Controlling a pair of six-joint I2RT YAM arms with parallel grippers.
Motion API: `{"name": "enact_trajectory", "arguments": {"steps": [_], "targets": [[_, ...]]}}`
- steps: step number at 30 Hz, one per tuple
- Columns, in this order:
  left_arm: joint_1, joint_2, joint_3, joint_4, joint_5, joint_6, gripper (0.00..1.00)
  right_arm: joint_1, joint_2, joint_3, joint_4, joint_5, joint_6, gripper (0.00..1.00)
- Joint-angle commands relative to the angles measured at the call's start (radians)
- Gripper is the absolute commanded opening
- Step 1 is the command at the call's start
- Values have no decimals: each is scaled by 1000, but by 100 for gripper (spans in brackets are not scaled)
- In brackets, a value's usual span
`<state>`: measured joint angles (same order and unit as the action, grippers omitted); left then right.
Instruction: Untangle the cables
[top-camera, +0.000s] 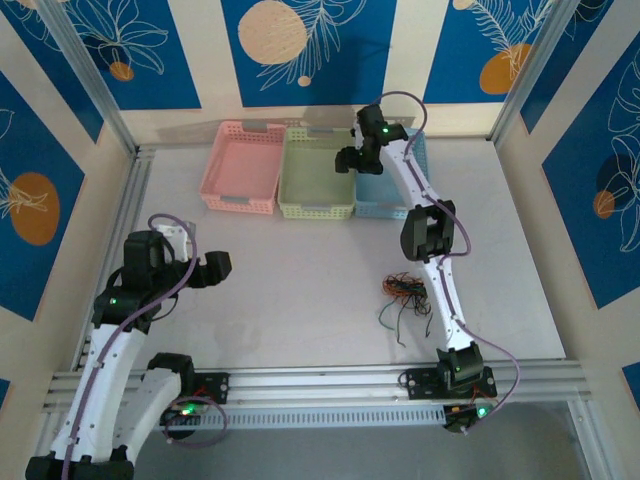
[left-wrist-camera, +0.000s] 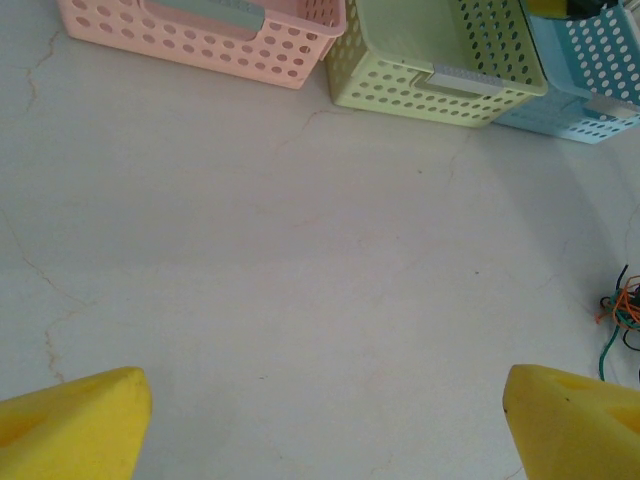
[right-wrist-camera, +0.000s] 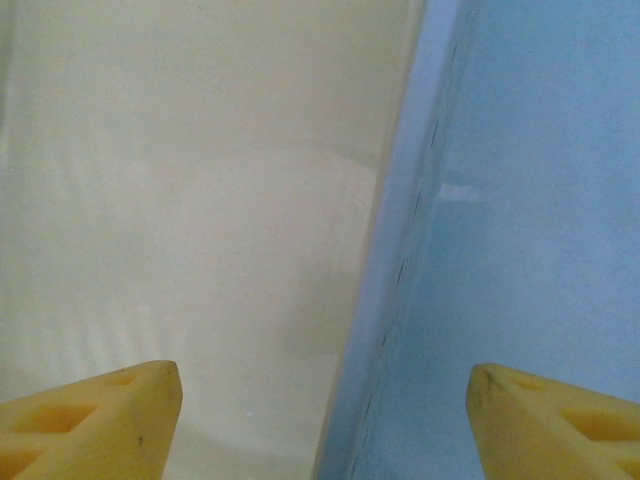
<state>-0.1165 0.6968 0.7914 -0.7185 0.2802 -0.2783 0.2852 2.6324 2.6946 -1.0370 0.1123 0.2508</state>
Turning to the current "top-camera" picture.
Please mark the controller board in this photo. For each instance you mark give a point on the controller board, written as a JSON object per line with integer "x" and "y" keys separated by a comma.
{"x": 186, "y": 411}
{"x": 457, "y": 420}

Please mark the aluminium cross frame rail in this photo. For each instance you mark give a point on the aluminium cross frame rail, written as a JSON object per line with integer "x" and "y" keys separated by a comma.
{"x": 320, "y": 382}

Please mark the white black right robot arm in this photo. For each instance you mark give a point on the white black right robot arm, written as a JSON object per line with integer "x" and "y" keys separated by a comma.
{"x": 440, "y": 300}

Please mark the aluminium corner post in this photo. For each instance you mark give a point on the aluminium corner post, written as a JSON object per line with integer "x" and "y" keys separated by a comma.
{"x": 85, "y": 55}
{"x": 530, "y": 65}

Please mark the right controller board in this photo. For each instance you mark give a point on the right controller board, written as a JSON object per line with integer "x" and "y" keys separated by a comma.
{"x": 457, "y": 420}

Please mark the pink plastic basket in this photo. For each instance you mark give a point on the pink plastic basket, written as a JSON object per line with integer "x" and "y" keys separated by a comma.
{"x": 245, "y": 170}

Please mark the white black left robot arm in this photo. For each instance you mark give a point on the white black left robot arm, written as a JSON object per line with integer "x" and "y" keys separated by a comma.
{"x": 110, "y": 390}

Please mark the left controller board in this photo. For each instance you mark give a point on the left controller board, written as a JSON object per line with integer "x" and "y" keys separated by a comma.
{"x": 186, "y": 411}

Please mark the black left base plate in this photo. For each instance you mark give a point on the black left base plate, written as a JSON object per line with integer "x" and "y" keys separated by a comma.
{"x": 220, "y": 387}

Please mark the green plastic basket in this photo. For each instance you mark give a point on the green plastic basket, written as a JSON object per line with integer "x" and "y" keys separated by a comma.
{"x": 310, "y": 185}

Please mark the aluminium lower frame rail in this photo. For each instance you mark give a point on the aluminium lower frame rail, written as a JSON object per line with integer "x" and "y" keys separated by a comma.
{"x": 585, "y": 455}

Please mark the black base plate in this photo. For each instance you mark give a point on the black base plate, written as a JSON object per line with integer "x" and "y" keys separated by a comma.
{"x": 220, "y": 387}
{"x": 417, "y": 384}

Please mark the blue plastic basket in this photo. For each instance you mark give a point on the blue plastic basket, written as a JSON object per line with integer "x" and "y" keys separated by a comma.
{"x": 380, "y": 195}

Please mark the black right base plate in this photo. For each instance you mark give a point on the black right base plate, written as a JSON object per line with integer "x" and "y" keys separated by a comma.
{"x": 417, "y": 384}

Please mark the aluminium side table rail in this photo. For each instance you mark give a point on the aluminium side table rail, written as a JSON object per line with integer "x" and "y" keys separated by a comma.
{"x": 135, "y": 200}

